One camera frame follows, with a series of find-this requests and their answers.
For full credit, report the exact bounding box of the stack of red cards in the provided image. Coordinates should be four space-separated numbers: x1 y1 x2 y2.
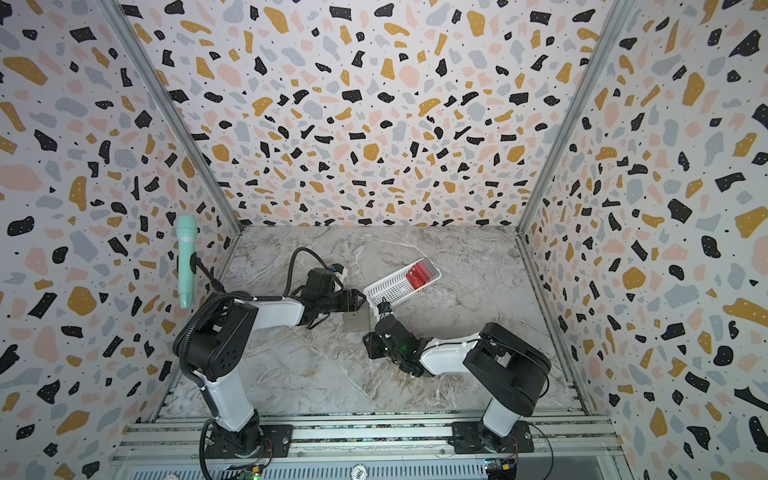
406 260 436 290

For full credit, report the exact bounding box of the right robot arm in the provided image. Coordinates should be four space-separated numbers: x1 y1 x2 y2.
363 300 551 454

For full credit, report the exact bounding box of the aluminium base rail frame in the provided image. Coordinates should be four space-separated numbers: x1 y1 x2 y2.
105 410 633 479

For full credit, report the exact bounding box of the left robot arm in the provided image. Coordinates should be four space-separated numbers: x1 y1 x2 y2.
173 268 367 458

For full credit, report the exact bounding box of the white plastic mesh basket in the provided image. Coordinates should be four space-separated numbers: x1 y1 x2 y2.
363 257 442 310

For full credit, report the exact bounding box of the black microphone stand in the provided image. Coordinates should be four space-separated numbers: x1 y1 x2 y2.
189 253 225 293

